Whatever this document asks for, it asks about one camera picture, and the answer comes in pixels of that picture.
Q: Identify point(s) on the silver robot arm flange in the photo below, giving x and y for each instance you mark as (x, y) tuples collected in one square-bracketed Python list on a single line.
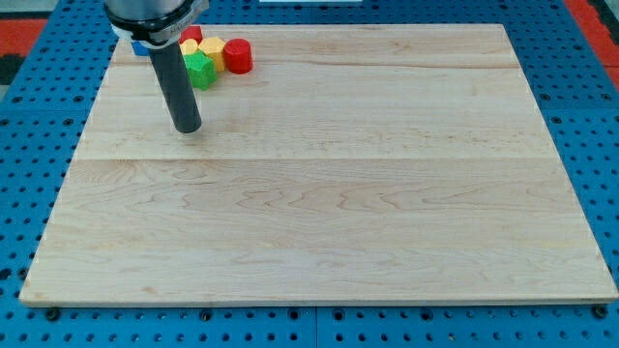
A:
[(154, 23)]

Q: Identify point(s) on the light wooden board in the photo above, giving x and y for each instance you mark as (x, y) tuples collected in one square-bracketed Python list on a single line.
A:
[(385, 165)]

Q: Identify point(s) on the red cylinder block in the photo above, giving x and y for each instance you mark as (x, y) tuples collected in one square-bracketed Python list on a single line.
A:
[(237, 54)]

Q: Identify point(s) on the green star block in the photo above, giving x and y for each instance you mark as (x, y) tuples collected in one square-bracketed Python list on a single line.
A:
[(201, 70)]

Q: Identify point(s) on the yellow hexagon block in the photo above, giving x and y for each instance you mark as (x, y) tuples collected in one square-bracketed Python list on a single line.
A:
[(213, 47)]

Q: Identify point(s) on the small yellow block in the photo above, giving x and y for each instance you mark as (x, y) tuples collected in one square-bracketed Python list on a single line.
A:
[(189, 47)]

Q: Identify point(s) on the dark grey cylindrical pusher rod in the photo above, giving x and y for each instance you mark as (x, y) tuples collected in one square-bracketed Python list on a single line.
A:
[(169, 66)]

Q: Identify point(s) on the red block behind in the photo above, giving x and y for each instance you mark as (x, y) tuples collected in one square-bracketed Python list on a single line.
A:
[(193, 32)]

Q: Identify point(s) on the blue block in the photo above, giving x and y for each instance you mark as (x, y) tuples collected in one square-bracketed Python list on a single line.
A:
[(139, 49)]

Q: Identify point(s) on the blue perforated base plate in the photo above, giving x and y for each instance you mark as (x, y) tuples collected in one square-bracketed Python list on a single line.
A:
[(46, 107)]

